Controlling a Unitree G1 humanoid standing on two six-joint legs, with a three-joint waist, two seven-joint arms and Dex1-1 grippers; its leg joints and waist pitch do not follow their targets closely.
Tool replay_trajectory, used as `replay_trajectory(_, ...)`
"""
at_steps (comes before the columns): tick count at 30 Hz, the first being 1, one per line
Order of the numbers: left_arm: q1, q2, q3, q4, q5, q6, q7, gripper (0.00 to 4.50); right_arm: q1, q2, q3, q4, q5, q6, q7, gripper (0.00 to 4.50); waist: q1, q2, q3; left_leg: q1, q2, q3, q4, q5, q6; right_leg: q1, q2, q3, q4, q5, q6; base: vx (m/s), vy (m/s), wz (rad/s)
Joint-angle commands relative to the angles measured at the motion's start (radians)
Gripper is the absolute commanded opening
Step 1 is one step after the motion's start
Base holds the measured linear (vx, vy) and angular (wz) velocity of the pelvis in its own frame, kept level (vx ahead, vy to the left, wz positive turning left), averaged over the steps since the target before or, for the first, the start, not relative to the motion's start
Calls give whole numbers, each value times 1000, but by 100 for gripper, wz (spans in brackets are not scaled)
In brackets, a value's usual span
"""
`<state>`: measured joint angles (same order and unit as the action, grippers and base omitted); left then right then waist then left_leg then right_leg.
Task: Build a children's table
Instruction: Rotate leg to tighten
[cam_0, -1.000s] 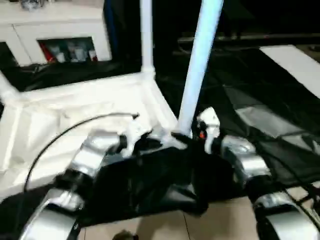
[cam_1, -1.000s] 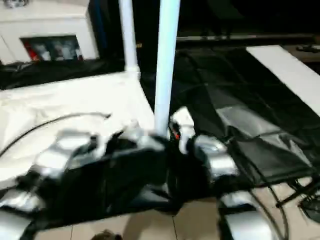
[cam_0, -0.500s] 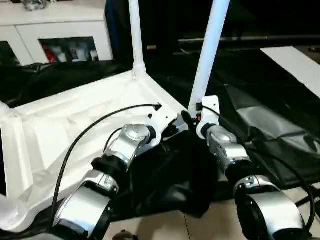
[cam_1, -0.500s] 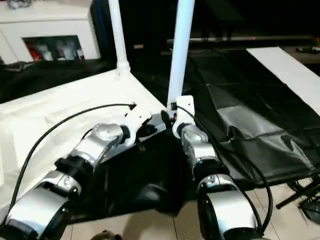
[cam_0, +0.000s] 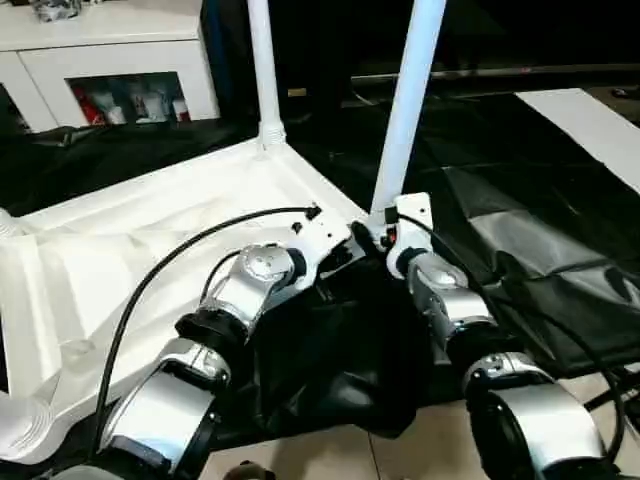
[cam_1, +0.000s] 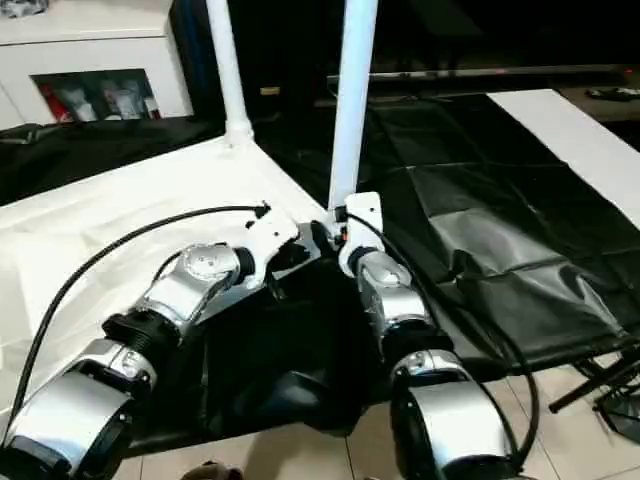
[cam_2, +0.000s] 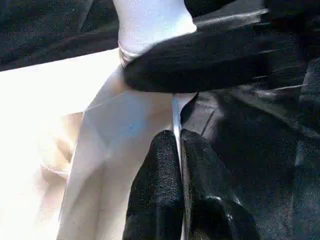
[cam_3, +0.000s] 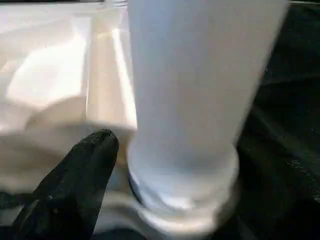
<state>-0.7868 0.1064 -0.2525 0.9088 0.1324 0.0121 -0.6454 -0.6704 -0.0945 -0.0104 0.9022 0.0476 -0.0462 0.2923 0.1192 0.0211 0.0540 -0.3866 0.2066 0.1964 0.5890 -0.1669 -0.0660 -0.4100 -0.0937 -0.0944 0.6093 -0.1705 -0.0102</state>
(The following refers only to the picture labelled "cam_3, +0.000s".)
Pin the white plastic table top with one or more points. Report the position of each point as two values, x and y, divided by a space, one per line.
62 87

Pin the white plastic table leg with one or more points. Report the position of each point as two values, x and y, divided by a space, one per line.
195 87

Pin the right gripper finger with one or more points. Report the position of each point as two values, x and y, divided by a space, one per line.
70 190

